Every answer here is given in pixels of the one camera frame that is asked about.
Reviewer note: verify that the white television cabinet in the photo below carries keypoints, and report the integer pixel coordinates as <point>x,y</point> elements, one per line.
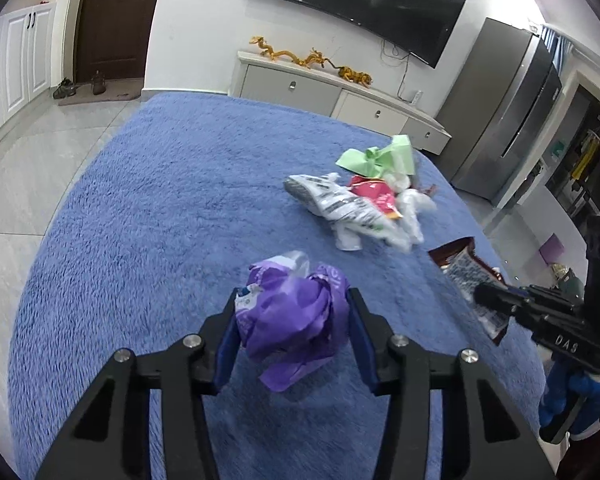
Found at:
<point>290,85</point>

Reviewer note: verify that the grey shoes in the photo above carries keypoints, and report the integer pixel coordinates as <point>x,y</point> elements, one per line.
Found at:
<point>64,90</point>

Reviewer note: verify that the purple waste bin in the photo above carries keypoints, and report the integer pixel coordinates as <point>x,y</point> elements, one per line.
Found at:
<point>552,252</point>

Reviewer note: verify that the white green wall dispenser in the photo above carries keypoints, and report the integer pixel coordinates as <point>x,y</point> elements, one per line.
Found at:
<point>559,150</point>

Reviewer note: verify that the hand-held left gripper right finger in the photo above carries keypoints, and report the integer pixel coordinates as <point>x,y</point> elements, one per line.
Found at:
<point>362,350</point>

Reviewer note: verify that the golden tiger figurine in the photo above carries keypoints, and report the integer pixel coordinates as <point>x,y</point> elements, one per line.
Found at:
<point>355,75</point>

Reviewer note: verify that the brown entrance door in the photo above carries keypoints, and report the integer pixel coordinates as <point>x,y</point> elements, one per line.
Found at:
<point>115,20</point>

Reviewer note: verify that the red snack wrapper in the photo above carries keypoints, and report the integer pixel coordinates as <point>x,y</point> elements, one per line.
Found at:
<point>375,192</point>

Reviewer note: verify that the dark red snack packet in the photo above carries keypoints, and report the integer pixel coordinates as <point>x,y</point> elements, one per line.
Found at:
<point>462,270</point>

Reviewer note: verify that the yellow hanging clothes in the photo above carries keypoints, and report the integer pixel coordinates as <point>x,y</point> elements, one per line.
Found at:
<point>585,157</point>

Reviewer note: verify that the golden dragon figurine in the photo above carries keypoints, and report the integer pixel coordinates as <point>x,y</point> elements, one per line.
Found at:
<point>312,59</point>
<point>272,52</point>

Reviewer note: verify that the clear plastic bag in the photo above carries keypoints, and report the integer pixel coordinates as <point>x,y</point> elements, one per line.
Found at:
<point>412,210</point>

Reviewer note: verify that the light green paper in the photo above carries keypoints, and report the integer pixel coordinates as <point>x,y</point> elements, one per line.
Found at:
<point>380,160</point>

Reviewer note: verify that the purple wrapper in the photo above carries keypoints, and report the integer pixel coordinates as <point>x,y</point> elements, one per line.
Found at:
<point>290,310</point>

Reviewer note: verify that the blue striped curtain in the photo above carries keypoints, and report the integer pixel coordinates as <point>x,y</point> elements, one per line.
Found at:
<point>555,47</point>

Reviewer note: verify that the black wall television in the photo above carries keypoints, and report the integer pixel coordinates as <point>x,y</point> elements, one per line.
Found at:
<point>355,0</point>

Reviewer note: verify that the grey double-door refrigerator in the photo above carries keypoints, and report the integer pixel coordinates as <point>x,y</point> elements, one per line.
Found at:
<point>500,110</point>

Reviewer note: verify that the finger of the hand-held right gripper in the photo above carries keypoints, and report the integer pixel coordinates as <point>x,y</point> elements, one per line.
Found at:
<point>500,300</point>

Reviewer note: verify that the blue fluffy blanket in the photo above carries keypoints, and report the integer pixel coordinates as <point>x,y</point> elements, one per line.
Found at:
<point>155,210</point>

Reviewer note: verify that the white power strip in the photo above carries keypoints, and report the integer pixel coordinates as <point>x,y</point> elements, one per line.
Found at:
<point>417,96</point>

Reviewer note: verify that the white printed snack wrapper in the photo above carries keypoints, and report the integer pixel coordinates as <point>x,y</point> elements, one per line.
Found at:
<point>340,205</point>

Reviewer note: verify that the brown doormat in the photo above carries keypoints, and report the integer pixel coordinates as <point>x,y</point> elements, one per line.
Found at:
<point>120,96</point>

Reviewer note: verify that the white cupboard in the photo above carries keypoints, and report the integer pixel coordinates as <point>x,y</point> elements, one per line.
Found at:
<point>15,60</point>

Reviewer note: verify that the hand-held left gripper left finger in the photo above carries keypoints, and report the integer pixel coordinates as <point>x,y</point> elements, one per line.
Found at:
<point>225,355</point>

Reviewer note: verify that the brown boot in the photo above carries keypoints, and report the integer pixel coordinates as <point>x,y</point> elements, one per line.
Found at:
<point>98,84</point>

